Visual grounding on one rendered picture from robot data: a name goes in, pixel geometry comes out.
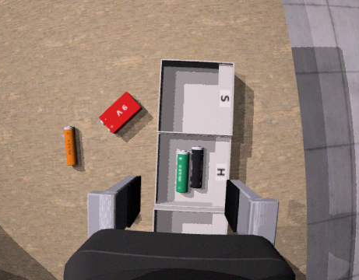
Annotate black aa battery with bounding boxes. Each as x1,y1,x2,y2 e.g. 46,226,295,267
190,145,204,188

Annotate orange aa battery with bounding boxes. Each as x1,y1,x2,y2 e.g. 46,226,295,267
64,126,78,166

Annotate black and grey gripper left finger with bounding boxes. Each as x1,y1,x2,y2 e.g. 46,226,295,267
87,175,141,239

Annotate white open cardboard bins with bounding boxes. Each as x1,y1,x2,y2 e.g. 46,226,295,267
153,59,234,235

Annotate green aa battery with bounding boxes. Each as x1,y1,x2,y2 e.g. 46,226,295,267
176,150,190,193

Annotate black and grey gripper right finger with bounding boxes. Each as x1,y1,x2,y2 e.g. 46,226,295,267
224,180,279,246

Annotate red 9v battery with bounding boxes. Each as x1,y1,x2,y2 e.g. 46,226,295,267
99,92,142,134

